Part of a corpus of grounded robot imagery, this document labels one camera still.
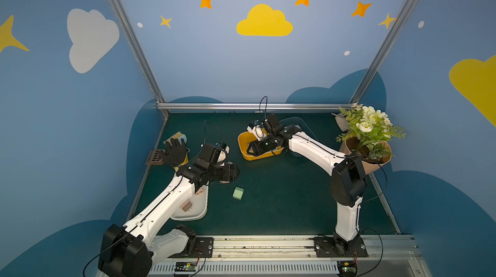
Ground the aluminium frame back bar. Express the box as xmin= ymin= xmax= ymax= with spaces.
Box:
xmin=156 ymin=103 xmax=353 ymax=111

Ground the white storage tray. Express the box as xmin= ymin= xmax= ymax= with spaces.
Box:
xmin=171 ymin=185 xmax=209 ymax=221

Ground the aluminium frame left post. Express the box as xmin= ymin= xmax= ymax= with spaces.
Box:
xmin=108 ymin=0 xmax=170 ymax=121

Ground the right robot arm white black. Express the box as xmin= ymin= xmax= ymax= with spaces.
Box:
xmin=247 ymin=114 xmax=367 ymax=243

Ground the yellow storage box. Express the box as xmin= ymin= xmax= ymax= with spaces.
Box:
xmin=238 ymin=132 xmax=284 ymax=161

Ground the black rubber glove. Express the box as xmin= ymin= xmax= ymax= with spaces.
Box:
xmin=160 ymin=138 xmax=188 ymax=167

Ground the aluminium frame right post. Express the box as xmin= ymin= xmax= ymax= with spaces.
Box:
xmin=349 ymin=0 xmax=420 ymax=104

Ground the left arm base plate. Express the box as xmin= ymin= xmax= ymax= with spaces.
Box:
xmin=170 ymin=237 xmax=214 ymax=258

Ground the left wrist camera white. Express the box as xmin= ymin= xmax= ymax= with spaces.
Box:
xmin=216 ymin=143 xmax=229 ymax=164

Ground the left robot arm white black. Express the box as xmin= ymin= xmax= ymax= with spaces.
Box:
xmin=98 ymin=139 xmax=240 ymax=276

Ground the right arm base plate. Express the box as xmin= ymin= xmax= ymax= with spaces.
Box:
xmin=313 ymin=235 xmax=368 ymax=258

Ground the aluminium frame rail front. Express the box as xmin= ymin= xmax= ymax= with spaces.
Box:
xmin=147 ymin=234 xmax=431 ymax=276

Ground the brown grid drain cover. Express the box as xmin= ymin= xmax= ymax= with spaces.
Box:
xmin=145 ymin=149 xmax=165 ymax=165

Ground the aluminium frame post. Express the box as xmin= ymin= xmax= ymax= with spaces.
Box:
xmin=349 ymin=0 xmax=420 ymax=104
xmin=108 ymin=0 xmax=170 ymax=121

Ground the green plug left middle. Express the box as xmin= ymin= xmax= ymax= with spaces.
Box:
xmin=232 ymin=187 xmax=244 ymax=200

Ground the blue storage box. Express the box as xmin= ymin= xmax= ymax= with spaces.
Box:
xmin=280 ymin=116 xmax=311 ymax=132

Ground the yellow blue sponge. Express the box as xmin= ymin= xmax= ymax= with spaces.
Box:
xmin=163 ymin=132 xmax=187 ymax=145

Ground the potted artificial flower plant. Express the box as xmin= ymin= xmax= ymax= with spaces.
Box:
xmin=337 ymin=103 xmax=406 ymax=174

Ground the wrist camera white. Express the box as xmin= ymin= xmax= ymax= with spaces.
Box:
xmin=216 ymin=143 xmax=229 ymax=164
xmin=247 ymin=120 xmax=266 ymax=140

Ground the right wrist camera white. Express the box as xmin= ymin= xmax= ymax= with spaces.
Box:
xmin=247 ymin=120 xmax=266 ymax=140

